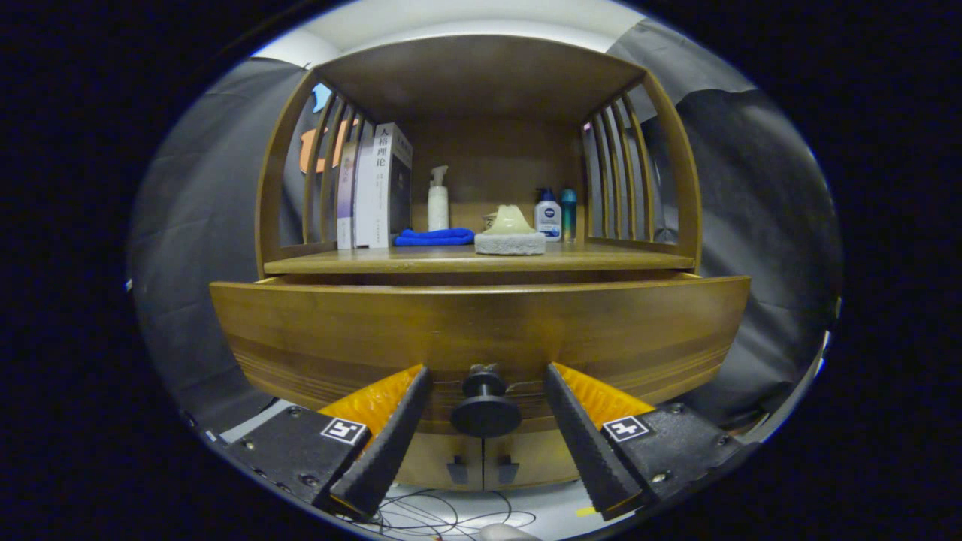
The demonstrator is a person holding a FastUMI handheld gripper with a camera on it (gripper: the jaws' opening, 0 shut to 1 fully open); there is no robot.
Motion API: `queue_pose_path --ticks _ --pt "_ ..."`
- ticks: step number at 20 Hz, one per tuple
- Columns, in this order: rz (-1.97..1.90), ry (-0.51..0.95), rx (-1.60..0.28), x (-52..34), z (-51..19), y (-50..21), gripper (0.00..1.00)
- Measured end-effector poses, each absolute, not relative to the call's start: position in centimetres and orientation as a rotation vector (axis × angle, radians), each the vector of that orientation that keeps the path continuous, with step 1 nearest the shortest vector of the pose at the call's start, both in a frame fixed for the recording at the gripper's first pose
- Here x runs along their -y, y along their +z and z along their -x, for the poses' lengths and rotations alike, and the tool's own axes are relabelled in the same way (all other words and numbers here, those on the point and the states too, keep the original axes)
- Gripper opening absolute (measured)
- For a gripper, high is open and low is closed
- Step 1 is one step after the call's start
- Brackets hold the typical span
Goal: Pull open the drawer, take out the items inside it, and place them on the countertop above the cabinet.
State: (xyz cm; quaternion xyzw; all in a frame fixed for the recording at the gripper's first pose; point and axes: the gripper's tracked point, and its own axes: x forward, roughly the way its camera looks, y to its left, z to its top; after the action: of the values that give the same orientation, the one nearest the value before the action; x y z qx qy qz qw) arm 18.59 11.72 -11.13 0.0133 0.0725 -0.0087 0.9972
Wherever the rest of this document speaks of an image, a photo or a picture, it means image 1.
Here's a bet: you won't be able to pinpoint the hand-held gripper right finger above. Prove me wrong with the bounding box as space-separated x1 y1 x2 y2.
543 363 743 521

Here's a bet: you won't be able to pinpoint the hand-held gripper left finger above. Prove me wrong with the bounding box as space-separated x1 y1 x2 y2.
225 364 434 519

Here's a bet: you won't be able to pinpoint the wooden drawer with black knob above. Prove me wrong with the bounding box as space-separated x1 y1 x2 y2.
209 274 751 438

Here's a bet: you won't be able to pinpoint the wooden countertop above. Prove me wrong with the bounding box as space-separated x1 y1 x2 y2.
263 242 696 275

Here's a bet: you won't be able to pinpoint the wooden cabinet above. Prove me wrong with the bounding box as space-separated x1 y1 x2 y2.
254 34 703 493

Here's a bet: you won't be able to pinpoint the blue folded cloth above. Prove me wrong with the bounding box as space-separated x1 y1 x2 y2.
394 228 476 247

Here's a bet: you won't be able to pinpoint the white bottle with blue cap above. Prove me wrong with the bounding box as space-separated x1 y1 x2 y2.
534 188 563 243

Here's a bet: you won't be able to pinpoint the thin white book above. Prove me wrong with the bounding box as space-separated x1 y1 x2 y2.
353 135 377 249

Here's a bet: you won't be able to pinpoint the white pump bottle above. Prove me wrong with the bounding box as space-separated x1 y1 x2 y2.
427 165 450 232

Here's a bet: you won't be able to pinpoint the thin purple book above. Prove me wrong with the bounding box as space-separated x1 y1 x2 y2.
336 141 358 250

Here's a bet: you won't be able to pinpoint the large white book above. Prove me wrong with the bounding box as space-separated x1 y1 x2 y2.
372 122 413 249

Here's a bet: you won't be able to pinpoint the thin black floor cables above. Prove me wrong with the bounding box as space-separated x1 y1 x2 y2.
338 488 538 538

